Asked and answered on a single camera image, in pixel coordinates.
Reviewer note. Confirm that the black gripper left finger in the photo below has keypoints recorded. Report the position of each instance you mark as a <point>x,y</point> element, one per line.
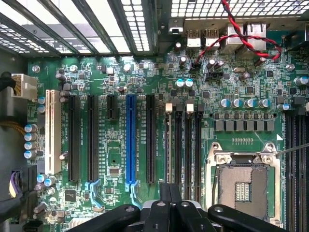
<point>157,217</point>

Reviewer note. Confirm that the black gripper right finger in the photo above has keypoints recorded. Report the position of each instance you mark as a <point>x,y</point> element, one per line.
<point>188,217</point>

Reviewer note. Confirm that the CPU socket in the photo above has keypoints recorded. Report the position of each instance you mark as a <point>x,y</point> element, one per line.
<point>241,174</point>

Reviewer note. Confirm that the long black expansion slot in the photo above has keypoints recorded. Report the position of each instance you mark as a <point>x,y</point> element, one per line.
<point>92,137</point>
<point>150,137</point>
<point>74,137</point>

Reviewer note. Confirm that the blue expansion slot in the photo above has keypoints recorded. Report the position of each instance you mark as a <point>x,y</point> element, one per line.
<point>131,137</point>

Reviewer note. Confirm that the short black expansion slot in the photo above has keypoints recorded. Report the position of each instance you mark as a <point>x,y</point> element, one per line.
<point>112,107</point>

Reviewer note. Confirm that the thin metal locking lever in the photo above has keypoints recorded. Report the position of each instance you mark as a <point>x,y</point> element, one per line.
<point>294,149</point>

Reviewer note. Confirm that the white expansion slot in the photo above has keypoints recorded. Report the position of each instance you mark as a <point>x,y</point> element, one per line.
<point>53,133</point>

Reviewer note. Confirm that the green Dell motherboard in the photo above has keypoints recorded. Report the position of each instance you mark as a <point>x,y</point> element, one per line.
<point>116,79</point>

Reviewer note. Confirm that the white power connector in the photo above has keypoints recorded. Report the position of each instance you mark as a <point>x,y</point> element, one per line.
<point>26,87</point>

